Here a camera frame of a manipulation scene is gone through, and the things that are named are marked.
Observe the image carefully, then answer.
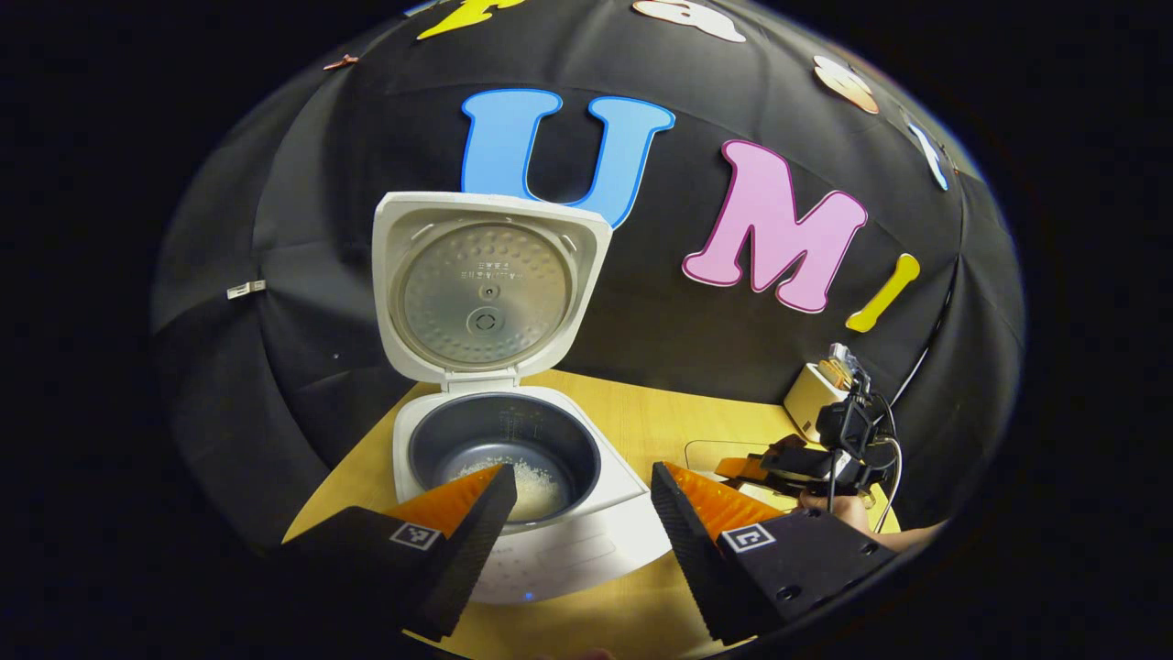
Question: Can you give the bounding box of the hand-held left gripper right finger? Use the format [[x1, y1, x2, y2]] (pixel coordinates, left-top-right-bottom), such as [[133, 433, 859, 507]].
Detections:
[[651, 461, 904, 645]]

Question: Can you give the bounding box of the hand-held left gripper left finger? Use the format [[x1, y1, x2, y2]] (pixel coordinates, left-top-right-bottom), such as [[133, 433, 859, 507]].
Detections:
[[280, 463, 519, 643]]

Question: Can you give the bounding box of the white rice cooker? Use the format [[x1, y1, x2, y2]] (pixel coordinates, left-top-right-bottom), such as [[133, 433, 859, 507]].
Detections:
[[371, 191, 674, 606]]

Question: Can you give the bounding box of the white rice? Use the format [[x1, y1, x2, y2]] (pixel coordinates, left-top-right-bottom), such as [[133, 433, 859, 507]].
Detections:
[[454, 456, 574, 523]]

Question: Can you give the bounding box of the white toaster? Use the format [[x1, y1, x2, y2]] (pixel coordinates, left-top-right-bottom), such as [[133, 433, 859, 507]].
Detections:
[[784, 362, 849, 441]]

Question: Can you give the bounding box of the black backdrop cloth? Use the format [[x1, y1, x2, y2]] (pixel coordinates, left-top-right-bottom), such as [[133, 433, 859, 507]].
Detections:
[[151, 0, 1027, 551]]

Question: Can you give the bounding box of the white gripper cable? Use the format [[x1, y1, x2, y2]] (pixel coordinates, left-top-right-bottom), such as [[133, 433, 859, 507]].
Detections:
[[871, 438, 904, 534]]

